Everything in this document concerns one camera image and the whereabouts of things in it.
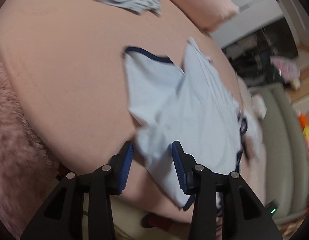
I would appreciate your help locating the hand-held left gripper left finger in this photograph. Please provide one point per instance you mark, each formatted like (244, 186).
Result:
(125, 167)

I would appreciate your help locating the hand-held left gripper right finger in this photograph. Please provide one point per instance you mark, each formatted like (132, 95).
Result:
(180, 170)

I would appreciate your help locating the light blue navy-trimmed t-shirt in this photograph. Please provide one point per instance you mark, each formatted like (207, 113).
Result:
(184, 100)

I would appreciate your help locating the rack of hanging clothes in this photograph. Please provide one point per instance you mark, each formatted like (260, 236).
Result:
(264, 52)

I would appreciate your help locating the red sock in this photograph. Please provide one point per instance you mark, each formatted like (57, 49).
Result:
(162, 222)

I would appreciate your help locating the dark slipper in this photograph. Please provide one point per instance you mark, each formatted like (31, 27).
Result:
(146, 221)

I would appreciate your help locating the grey padded headboard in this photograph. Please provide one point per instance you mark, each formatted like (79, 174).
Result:
(279, 142)

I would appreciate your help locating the folded white shirt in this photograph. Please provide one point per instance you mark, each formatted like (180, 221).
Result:
(253, 132)

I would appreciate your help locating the orange carrot plush toy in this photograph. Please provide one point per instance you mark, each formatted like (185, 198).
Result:
(303, 120)

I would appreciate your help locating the white plush toy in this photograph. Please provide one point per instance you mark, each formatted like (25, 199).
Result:
(259, 106)

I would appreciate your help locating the round bed with pink sheet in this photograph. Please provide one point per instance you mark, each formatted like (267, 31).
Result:
(57, 80)

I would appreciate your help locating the pink ruffled fabric item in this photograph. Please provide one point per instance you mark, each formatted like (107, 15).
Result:
(287, 67)

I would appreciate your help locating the pink pillow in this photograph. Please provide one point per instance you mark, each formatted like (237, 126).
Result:
(209, 7)

